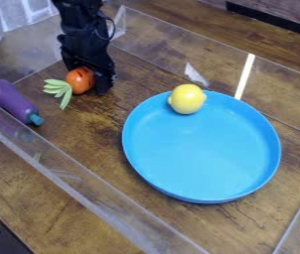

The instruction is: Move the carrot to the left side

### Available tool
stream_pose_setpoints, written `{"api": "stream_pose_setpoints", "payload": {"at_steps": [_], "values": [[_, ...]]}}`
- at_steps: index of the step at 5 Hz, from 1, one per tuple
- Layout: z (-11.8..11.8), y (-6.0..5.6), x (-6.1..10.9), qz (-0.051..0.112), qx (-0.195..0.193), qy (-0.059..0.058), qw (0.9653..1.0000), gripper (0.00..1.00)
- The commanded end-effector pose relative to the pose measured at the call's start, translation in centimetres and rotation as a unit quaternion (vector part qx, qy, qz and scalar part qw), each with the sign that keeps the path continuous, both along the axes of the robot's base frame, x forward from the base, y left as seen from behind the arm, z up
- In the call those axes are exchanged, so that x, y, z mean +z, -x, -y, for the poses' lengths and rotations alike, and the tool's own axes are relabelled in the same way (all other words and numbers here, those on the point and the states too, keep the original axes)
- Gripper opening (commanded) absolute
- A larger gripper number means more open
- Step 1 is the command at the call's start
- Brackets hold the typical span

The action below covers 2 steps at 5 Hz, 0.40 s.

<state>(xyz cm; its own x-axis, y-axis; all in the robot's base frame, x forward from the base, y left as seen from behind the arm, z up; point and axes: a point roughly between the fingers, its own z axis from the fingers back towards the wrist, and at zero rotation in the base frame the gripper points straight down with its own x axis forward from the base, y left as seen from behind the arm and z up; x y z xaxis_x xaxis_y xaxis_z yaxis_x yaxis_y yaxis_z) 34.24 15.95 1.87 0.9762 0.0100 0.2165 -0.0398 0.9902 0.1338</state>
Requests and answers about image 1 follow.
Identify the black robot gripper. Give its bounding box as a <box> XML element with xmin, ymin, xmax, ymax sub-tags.
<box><xmin>51</xmin><ymin>0</ymin><xmax>117</xmax><ymax>95</ymax></box>

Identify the orange toy carrot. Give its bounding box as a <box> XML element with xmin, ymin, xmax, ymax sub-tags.
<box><xmin>43</xmin><ymin>66</ymin><xmax>95</xmax><ymax>110</ymax></box>

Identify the purple toy eggplant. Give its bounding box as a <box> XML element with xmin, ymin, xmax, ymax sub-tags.
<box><xmin>0</xmin><ymin>79</ymin><xmax>44</xmax><ymax>126</ymax></box>

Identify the yellow toy lemon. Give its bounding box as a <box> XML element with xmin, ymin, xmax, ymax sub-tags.
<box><xmin>167</xmin><ymin>84</ymin><xmax>208</xmax><ymax>114</ymax></box>

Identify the white patterned curtain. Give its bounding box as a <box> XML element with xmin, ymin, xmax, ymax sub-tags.
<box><xmin>0</xmin><ymin>0</ymin><xmax>60</xmax><ymax>43</ymax></box>

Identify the blue plastic plate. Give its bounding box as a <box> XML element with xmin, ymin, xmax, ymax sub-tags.
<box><xmin>122</xmin><ymin>91</ymin><xmax>281</xmax><ymax>203</ymax></box>

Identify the black bar on table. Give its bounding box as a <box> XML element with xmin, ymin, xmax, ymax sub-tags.
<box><xmin>225</xmin><ymin>1</ymin><xmax>300</xmax><ymax>34</ymax></box>

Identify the clear acrylic enclosure wall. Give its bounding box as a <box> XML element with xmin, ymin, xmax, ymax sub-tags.
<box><xmin>0</xmin><ymin>0</ymin><xmax>300</xmax><ymax>254</ymax></box>

